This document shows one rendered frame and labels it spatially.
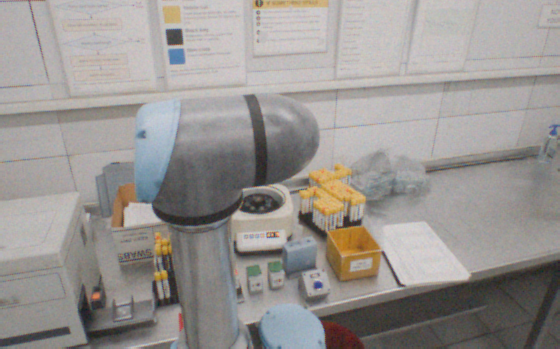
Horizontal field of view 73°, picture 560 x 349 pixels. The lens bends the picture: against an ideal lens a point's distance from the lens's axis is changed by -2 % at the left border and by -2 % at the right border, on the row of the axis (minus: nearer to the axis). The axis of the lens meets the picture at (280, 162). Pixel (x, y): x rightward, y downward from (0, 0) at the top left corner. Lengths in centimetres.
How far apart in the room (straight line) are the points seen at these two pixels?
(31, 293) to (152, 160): 70
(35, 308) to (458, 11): 174
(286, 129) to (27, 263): 73
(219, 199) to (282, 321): 34
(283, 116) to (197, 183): 12
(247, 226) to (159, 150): 93
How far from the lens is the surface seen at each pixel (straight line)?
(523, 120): 229
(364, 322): 198
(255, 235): 133
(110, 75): 145
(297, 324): 73
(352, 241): 134
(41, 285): 105
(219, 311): 59
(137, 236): 131
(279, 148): 43
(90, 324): 117
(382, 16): 163
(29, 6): 147
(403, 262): 134
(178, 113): 43
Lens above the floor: 171
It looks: 26 degrees down
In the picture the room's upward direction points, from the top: straight up
